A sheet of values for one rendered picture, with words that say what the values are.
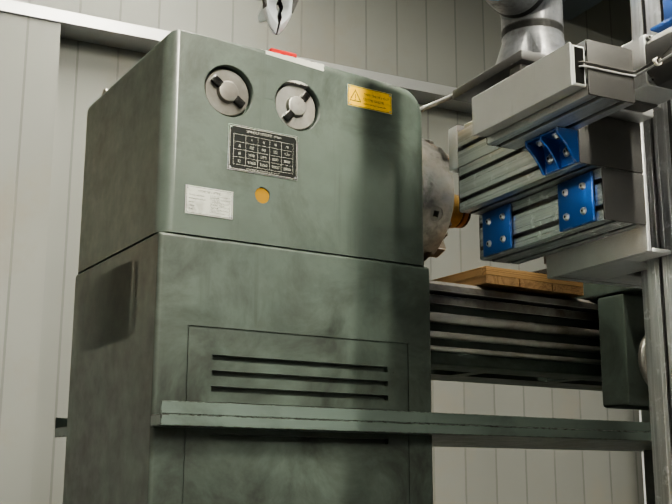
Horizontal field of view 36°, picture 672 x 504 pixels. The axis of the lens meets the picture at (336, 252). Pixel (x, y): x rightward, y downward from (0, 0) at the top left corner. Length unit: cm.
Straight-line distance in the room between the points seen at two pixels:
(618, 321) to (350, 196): 78
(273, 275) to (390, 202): 32
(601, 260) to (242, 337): 66
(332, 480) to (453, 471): 376
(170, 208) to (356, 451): 58
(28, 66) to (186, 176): 319
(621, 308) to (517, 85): 95
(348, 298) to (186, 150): 43
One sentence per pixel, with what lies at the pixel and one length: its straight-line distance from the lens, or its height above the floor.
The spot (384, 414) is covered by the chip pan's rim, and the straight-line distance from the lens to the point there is 200.
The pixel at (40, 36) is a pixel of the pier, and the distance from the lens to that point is 513.
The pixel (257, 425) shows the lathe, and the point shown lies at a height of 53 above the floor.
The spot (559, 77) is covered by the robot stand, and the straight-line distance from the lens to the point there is 162.
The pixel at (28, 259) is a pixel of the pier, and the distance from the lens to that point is 481.
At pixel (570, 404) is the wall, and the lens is 621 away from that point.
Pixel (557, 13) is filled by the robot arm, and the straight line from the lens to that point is 202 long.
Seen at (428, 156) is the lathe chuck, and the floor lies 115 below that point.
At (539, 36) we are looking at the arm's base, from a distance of 197.
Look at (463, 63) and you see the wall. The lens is 627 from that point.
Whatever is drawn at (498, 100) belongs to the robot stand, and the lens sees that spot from 174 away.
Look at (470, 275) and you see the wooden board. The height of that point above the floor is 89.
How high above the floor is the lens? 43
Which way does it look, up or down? 12 degrees up
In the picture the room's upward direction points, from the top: straight up
